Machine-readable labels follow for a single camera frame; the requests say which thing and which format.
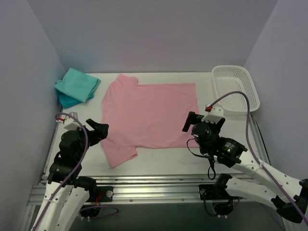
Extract pink t-shirt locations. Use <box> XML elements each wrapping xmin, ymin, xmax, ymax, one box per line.
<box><xmin>101</xmin><ymin>74</ymin><xmax>199</xmax><ymax>168</ymax></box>

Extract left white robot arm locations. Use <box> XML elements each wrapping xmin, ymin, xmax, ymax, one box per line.
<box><xmin>32</xmin><ymin>119</ymin><xmax>109</xmax><ymax>231</ymax></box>

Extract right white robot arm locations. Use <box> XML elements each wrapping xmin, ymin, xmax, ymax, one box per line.
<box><xmin>182</xmin><ymin>112</ymin><xmax>308</xmax><ymax>223</ymax></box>

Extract teal folded t-shirt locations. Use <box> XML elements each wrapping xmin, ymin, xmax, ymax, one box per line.
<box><xmin>54</xmin><ymin>68</ymin><xmax>101</xmax><ymax>109</ymax></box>

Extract white perforated plastic basket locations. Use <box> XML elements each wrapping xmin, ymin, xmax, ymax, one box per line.
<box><xmin>212</xmin><ymin>65</ymin><xmax>260</xmax><ymax>116</ymax></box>

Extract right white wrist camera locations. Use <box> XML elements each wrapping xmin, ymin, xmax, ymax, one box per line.
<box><xmin>201</xmin><ymin>104</ymin><xmax>224</xmax><ymax>123</ymax></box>

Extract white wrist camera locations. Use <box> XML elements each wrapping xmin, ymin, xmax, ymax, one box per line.
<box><xmin>64</xmin><ymin>112</ymin><xmax>81</xmax><ymax>131</ymax></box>
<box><xmin>201</xmin><ymin>104</ymin><xmax>224</xmax><ymax>123</ymax></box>

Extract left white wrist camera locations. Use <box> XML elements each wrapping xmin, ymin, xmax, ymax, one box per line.
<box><xmin>64</xmin><ymin>112</ymin><xmax>81</xmax><ymax>131</ymax></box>

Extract black thin wire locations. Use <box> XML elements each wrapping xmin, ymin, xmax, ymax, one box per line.
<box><xmin>186</xmin><ymin>138</ymin><xmax>217</xmax><ymax>180</ymax></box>

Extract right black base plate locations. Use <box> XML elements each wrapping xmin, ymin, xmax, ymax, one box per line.
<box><xmin>198</xmin><ymin>184</ymin><xmax>231</xmax><ymax>201</ymax></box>

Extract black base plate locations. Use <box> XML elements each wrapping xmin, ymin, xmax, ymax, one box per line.
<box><xmin>87</xmin><ymin>186</ymin><xmax>114</xmax><ymax>203</ymax></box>
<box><xmin>198</xmin><ymin>184</ymin><xmax>231</xmax><ymax>201</ymax></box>

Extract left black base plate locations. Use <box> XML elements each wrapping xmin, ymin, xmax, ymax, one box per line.
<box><xmin>87</xmin><ymin>186</ymin><xmax>114</xmax><ymax>203</ymax></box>

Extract aluminium rail frame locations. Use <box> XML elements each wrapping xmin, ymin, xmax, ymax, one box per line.
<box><xmin>20</xmin><ymin>116</ymin><xmax>269</xmax><ymax>231</ymax></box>

